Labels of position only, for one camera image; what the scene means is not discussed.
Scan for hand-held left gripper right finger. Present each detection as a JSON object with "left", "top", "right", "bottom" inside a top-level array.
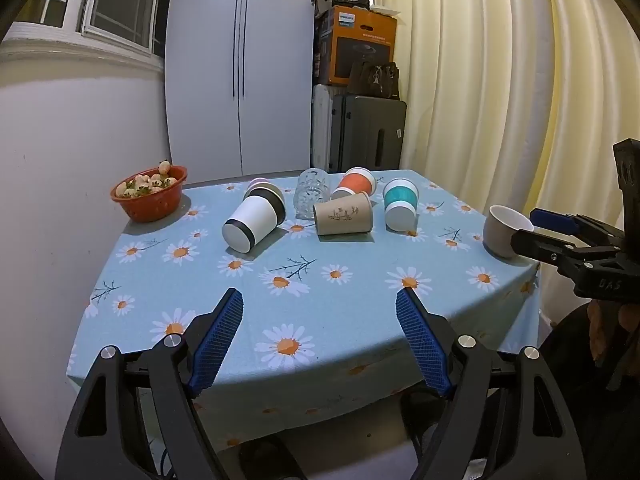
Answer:
[{"left": 395, "top": 287, "right": 587, "bottom": 480}]

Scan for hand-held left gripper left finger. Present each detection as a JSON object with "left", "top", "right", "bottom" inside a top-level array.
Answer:
[{"left": 55, "top": 287, "right": 245, "bottom": 480}]

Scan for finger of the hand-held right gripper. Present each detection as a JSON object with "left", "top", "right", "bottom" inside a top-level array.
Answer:
[
  {"left": 510, "top": 228, "right": 602, "bottom": 282},
  {"left": 530, "top": 207, "right": 627, "bottom": 255}
]

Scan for beige ceramic cup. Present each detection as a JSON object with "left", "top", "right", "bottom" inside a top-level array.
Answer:
[{"left": 482, "top": 204, "right": 535, "bottom": 260}]

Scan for white cup with black bands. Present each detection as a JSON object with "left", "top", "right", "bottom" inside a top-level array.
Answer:
[{"left": 222, "top": 187, "right": 287, "bottom": 254}]

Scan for teal sleeved white cup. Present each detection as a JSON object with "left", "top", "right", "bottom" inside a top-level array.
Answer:
[{"left": 382, "top": 178, "right": 419, "bottom": 233}]

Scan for brown paper cup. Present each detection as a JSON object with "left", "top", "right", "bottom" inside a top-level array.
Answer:
[{"left": 313, "top": 192, "right": 375, "bottom": 236}]

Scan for lilac cup with black band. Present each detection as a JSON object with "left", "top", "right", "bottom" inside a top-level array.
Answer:
[{"left": 243, "top": 177, "right": 282, "bottom": 201}]

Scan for orange sleeved white cup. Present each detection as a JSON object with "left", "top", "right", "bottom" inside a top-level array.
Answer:
[{"left": 330, "top": 167, "right": 377, "bottom": 202}]

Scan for person's right hand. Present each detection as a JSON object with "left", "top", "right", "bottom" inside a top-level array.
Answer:
[{"left": 587, "top": 301, "right": 640, "bottom": 362}]

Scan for blue daisy print tablecloth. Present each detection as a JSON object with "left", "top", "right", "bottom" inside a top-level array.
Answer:
[{"left": 66, "top": 168, "right": 542, "bottom": 453}]

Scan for red plastic colander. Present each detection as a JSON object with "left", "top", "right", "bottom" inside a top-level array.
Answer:
[{"left": 110, "top": 165, "right": 189, "bottom": 224}]

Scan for cream curtain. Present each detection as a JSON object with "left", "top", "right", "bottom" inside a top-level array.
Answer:
[{"left": 369, "top": 0, "right": 640, "bottom": 328}]

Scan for person's dark trousers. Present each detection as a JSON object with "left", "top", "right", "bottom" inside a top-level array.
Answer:
[{"left": 537, "top": 304, "right": 640, "bottom": 480}]

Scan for clear glass mug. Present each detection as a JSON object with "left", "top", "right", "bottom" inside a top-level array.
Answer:
[{"left": 294, "top": 168, "right": 331, "bottom": 220}]

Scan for pile of white mushrooms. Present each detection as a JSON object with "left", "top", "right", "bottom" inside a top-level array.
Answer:
[{"left": 115, "top": 160, "right": 179, "bottom": 198}]

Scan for grey suitcase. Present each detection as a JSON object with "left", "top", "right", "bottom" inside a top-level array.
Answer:
[{"left": 329, "top": 93, "right": 408, "bottom": 174}]

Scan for brown handbag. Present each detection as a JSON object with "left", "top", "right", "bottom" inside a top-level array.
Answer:
[{"left": 348, "top": 61, "right": 401, "bottom": 100}]

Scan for orange and black cardboard box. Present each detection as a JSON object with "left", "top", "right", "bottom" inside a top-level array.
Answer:
[{"left": 313, "top": 5, "right": 399, "bottom": 87}]

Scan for white wardrobe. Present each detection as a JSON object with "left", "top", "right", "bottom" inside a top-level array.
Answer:
[{"left": 164, "top": 0, "right": 322, "bottom": 187}]

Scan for white framed window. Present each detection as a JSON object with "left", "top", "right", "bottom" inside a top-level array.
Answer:
[{"left": 29, "top": 0, "right": 179, "bottom": 57}]

